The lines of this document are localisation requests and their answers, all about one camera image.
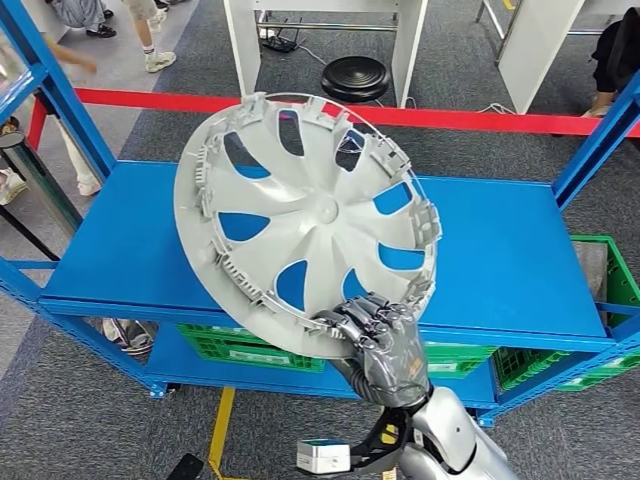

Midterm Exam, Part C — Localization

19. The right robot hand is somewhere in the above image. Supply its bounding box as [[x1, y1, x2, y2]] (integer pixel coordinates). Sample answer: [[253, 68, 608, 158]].
[[312, 293, 432, 409]]

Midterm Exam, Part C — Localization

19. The grey plastic hubcap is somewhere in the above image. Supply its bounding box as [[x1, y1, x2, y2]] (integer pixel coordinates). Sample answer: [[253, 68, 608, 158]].
[[173, 91, 444, 362]]

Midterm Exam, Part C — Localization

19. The blue metal shelf rack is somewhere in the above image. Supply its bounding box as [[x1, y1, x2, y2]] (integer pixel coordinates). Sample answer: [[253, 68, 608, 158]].
[[0, 0, 640, 427]]

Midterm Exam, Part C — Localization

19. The green plastic crate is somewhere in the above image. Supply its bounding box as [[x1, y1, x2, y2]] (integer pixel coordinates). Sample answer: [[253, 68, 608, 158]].
[[177, 323, 326, 374], [492, 235, 640, 393], [422, 341, 498, 381]]

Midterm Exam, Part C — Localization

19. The red barrier belt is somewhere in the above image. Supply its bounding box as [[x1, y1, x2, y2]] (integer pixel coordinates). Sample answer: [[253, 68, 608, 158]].
[[27, 87, 640, 152]]

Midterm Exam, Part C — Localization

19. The grey board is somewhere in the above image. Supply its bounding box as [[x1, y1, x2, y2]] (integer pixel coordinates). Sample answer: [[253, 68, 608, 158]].
[[571, 239, 608, 305]]

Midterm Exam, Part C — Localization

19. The black round stool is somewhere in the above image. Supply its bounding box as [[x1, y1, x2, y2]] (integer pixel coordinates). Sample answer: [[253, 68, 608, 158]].
[[321, 56, 391, 105]]

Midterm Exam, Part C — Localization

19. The black power strip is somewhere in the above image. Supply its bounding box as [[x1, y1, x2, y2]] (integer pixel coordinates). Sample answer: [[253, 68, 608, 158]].
[[260, 33, 300, 56]]

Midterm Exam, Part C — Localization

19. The white desk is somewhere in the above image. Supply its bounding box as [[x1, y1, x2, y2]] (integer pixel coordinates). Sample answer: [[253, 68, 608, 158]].
[[222, 0, 429, 109], [475, 0, 586, 115]]

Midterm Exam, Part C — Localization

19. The person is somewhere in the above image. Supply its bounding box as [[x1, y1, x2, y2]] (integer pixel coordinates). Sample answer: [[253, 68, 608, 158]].
[[582, 7, 640, 119], [0, 33, 104, 207], [122, 0, 177, 74], [47, 0, 117, 39]]

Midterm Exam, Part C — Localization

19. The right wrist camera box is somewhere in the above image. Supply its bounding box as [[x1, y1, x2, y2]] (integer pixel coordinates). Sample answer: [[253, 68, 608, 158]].
[[296, 439, 352, 476]]

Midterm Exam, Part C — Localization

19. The chrome stanchion post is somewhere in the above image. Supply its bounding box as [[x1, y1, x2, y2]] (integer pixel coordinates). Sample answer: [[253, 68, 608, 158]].
[[0, 130, 159, 359]]

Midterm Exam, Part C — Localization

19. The black stanchion post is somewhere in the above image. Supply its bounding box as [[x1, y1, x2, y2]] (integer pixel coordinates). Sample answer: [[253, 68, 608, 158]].
[[0, 203, 61, 263]]

